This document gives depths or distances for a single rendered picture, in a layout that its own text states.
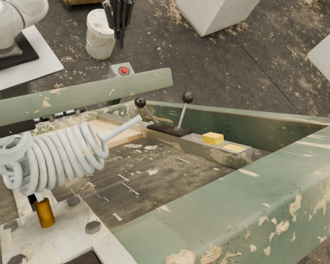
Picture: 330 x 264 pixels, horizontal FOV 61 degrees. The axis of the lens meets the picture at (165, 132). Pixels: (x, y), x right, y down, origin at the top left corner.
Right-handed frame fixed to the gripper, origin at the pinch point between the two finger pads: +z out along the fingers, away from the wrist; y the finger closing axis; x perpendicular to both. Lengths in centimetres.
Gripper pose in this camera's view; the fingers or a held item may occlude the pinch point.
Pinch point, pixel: (119, 38)
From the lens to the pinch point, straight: 112.1
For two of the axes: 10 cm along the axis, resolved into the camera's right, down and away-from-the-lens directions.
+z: -0.8, 7.7, 6.3
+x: -6.6, -5.2, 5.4
